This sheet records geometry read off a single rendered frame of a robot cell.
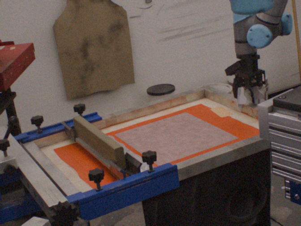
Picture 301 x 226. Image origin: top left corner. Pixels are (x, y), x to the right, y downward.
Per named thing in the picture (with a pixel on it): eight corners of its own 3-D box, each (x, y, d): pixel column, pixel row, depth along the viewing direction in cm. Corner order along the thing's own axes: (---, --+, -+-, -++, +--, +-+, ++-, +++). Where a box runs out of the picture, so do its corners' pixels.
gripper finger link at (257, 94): (263, 110, 198) (256, 88, 194) (252, 106, 203) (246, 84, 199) (269, 106, 199) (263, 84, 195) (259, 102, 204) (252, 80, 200)
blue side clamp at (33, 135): (99, 128, 210) (96, 111, 208) (104, 132, 206) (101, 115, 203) (22, 152, 198) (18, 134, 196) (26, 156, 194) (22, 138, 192)
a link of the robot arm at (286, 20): (285, 41, 177) (251, 41, 182) (294, 32, 186) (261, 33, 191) (284, 16, 174) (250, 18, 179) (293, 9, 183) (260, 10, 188)
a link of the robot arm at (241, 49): (230, 41, 192) (249, 36, 195) (230, 54, 194) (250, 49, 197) (242, 45, 186) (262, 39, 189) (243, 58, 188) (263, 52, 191)
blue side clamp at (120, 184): (171, 180, 163) (168, 159, 160) (180, 187, 158) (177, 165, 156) (75, 215, 151) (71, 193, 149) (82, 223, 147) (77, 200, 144)
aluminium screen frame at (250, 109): (208, 93, 228) (207, 84, 226) (307, 134, 178) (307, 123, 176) (21, 150, 197) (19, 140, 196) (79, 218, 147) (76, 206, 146)
